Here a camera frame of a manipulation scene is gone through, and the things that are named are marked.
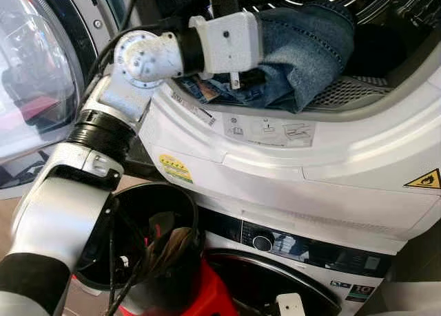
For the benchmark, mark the blue denim jeans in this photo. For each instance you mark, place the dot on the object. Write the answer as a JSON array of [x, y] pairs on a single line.
[[303, 47]]

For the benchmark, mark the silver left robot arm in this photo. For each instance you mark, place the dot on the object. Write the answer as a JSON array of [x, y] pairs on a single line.
[[62, 213]]

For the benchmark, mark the white washing machine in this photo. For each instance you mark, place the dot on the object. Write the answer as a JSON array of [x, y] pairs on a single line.
[[310, 250]]

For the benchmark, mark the grey pictogram instruction sticker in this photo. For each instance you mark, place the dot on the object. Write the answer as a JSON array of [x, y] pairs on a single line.
[[270, 130]]

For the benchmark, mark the white barcode label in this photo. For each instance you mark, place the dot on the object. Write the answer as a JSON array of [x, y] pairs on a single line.
[[193, 106]]

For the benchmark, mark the grey perforated lint filter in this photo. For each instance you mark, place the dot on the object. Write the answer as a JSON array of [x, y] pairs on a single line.
[[344, 92]]

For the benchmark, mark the white tumble dryer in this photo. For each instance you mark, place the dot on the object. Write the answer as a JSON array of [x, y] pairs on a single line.
[[310, 164]]

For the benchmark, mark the yellow green energy sticker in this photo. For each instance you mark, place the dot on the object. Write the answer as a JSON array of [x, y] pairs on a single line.
[[176, 168]]

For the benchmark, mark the round washer control knob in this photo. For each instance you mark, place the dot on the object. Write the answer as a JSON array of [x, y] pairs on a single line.
[[262, 243]]

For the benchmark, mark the black plastic bucket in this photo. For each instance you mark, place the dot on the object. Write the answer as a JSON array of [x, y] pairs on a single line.
[[138, 199]]

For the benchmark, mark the brown cloth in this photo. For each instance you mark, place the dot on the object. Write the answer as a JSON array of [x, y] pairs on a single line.
[[172, 250]]

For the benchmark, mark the yellow triangle warning sticker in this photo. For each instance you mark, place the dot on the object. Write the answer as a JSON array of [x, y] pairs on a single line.
[[422, 180]]

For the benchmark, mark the round glass dryer door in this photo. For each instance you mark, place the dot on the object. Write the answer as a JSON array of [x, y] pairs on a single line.
[[34, 68]]

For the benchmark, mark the red plastic stool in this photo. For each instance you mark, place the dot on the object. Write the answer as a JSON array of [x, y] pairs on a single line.
[[213, 295]]

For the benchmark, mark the white plastic sheet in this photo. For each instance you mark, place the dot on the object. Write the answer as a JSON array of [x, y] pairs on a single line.
[[413, 299]]

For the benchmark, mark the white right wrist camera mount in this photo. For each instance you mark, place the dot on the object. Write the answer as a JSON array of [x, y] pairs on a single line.
[[289, 306]]

